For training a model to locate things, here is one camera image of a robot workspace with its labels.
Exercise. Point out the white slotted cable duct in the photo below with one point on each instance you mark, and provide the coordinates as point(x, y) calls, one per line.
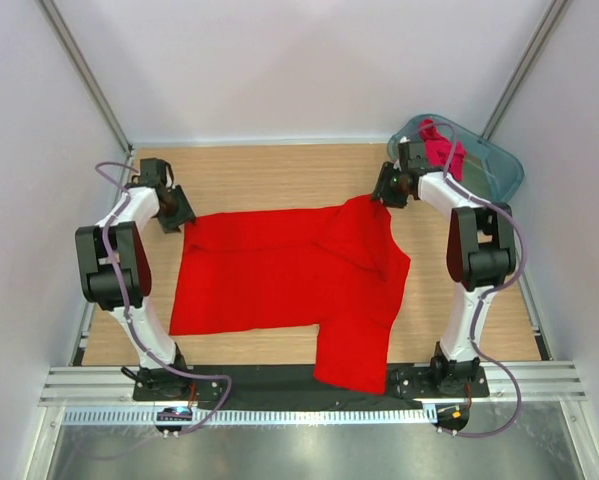
point(176, 416)

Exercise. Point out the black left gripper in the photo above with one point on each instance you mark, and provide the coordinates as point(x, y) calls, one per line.
point(184, 214)

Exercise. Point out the aluminium front rail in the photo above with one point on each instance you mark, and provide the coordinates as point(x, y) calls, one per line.
point(538, 381)

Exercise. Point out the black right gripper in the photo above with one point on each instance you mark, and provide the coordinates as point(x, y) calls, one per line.
point(381, 189)

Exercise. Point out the left aluminium corner post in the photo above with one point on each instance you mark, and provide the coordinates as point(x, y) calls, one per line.
point(66, 39)

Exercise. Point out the aluminium corner post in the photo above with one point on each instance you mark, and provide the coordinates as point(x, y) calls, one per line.
point(540, 38)
point(66, 39)

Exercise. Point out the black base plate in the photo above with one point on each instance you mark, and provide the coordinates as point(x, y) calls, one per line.
point(293, 388)

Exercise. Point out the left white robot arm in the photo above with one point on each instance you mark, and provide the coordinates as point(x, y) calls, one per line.
point(113, 265)

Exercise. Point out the teal plastic bin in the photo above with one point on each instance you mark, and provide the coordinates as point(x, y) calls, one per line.
point(488, 171)

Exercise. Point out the red t shirt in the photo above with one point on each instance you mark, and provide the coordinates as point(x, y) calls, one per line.
point(337, 268)

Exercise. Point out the right aluminium corner post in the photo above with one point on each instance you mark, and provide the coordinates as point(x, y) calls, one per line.
point(540, 38)

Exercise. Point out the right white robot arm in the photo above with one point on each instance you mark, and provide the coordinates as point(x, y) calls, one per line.
point(480, 256)

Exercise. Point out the magenta t shirt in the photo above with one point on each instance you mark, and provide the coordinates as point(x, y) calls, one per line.
point(438, 147)

